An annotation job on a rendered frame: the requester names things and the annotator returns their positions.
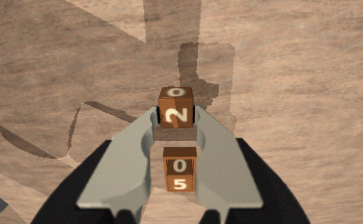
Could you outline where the brown number cube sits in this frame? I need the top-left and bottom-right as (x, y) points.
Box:
(158, 87), (194, 128)
(166, 159), (193, 191)

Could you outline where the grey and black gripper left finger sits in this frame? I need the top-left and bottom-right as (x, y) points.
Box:
(30, 105), (160, 224)

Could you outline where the brown rectangular tray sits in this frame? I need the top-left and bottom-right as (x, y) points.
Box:
(163, 147), (197, 192)

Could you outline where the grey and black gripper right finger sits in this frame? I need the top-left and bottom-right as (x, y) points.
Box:
(193, 104), (311, 224)

